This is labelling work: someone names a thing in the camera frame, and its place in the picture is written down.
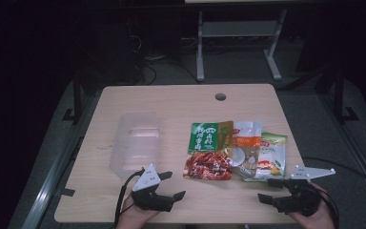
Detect person's left hand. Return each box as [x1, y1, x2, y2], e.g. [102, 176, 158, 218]
[116, 194, 162, 229]

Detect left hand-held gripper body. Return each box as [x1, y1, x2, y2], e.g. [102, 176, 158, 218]
[131, 163, 175, 213]

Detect green and red seasoning packet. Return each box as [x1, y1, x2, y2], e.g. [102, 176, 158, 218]
[182, 120, 234, 181]

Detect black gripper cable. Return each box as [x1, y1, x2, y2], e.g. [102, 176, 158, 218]
[113, 169, 146, 229]
[301, 156, 366, 229]

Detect clear plastic container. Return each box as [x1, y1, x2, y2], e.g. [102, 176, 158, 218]
[109, 111, 163, 181]

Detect aluminium rail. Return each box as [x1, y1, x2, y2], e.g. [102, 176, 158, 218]
[21, 136, 88, 229]
[317, 94, 366, 206]

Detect black table edge clip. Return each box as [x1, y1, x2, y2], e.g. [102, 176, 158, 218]
[59, 188, 76, 198]

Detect black metal stand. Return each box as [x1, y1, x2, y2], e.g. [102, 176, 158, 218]
[333, 66, 360, 124]
[62, 72, 84, 126]

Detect person's right hand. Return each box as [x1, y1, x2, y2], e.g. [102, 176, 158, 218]
[286, 181, 336, 229]

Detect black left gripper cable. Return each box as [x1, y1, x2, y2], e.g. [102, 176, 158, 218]
[113, 169, 146, 229]

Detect white and green food packet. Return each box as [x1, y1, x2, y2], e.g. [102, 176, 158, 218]
[243, 132, 289, 183]

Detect white and orange food packet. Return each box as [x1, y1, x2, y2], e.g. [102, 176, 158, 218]
[231, 120, 264, 179]

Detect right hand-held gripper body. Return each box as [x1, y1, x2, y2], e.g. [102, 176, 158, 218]
[272, 164, 336, 218]

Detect grey metal stand frame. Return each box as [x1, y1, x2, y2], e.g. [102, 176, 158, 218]
[195, 9, 289, 82]

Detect black floor cables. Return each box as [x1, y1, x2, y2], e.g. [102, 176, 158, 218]
[130, 33, 202, 86]

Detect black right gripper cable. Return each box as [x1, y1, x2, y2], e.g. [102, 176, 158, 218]
[301, 156, 366, 229]

